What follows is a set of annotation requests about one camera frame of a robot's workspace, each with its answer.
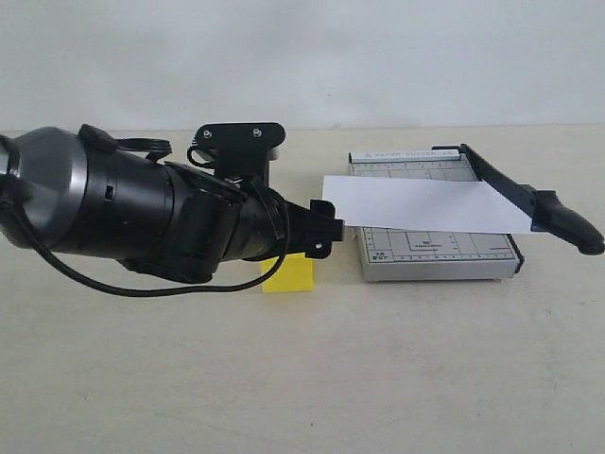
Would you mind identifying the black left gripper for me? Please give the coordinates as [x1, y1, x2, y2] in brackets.
[226, 177, 344, 261]

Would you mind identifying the white paper strip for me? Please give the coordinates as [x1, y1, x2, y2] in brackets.
[322, 175, 532, 234]

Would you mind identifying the yellow foam cube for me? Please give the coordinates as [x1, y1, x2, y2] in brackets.
[261, 253, 314, 293]

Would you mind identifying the black cutter blade lever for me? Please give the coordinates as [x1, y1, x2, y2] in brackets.
[431, 144, 604, 255]

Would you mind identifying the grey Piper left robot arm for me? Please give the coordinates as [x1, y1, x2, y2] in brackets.
[1, 122, 344, 285]

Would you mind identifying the grey paper cutter base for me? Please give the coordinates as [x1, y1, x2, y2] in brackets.
[349, 146, 525, 282]

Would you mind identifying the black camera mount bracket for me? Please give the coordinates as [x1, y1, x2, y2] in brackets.
[186, 122, 286, 185]

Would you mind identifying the black camera cable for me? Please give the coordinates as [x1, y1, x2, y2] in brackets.
[0, 134, 289, 298]

